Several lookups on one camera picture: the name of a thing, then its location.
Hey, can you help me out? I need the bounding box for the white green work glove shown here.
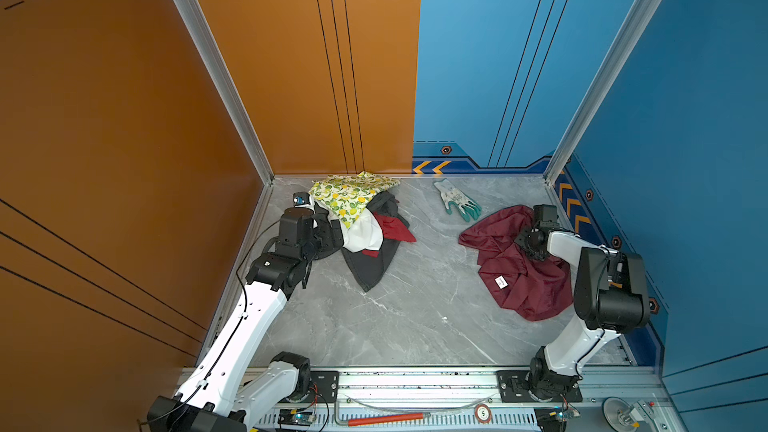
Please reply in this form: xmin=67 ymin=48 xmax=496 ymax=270
xmin=433 ymin=179 xmax=482 ymax=222

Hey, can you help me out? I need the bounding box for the red cloth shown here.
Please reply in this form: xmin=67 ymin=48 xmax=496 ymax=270
xmin=362 ymin=213 xmax=417 ymax=257

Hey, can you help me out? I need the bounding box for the dark grey cloth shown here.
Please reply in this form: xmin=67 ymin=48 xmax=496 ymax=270
xmin=341 ymin=191 xmax=410 ymax=292

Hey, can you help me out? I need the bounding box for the aluminium corner post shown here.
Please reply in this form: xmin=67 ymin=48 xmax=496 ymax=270
xmin=173 ymin=0 xmax=274 ymax=186
xmin=543 ymin=0 xmax=663 ymax=185

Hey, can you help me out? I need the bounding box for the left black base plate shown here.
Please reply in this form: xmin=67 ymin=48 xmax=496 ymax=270
xmin=283 ymin=369 xmax=340 ymax=404

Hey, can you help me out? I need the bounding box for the yellow lemon print cloth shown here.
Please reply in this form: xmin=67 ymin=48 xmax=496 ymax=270
xmin=309 ymin=171 xmax=400 ymax=228

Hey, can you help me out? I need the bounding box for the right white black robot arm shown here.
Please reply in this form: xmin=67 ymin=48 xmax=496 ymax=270
xmin=515 ymin=205 xmax=652 ymax=402

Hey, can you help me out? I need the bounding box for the aluminium front rail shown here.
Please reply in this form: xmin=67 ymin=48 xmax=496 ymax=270
xmin=242 ymin=366 xmax=685 ymax=431

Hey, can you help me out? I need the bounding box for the left aluminium corner post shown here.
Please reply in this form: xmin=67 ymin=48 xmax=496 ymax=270
xmin=173 ymin=0 xmax=274 ymax=186

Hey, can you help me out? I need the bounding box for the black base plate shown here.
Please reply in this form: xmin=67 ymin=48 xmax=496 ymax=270
xmin=283 ymin=369 xmax=340 ymax=404
xmin=496 ymin=369 xmax=583 ymax=403

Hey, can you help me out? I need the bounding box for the right aluminium corner post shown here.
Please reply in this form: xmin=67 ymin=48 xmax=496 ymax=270
xmin=543 ymin=0 xmax=663 ymax=185

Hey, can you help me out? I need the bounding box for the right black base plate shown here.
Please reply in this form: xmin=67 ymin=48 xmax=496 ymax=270
xmin=496 ymin=369 xmax=583 ymax=403

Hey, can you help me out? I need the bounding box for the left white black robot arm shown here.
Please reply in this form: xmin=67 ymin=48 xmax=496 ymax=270
xmin=142 ymin=193 xmax=343 ymax=431

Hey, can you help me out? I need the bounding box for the left small circuit board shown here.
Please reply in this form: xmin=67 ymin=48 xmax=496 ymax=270
xmin=277 ymin=409 xmax=316 ymax=429

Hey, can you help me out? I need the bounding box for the maroon cloth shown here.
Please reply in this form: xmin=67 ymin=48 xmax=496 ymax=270
xmin=458 ymin=205 xmax=573 ymax=322

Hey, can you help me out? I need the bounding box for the right small circuit board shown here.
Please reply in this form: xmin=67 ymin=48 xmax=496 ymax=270
xmin=549 ymin=404 xmax=581 ymax=423

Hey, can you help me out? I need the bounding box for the white cloth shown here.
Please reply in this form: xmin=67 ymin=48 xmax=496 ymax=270
xmin=342 ymin=209 xmax=384 ymax=253

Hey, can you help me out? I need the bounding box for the round red white sticker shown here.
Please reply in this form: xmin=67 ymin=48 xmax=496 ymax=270
xmin=474 ymin=403 xmax=493 ymax=425

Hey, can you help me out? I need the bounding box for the small circuit board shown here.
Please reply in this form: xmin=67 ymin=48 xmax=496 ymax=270
xmin=277 ymin=409 xmax=316 ymax=429
xmin=549 ymin=404 xmax=581 ymax=423

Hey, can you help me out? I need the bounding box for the red handled hex key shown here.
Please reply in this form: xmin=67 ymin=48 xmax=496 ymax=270
xmin=333 ymin=402 xmax=432 ymax=427

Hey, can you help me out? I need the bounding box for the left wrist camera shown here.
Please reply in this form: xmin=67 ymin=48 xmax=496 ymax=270
xmin=292 ymin=192 xmax=315 ymax=211

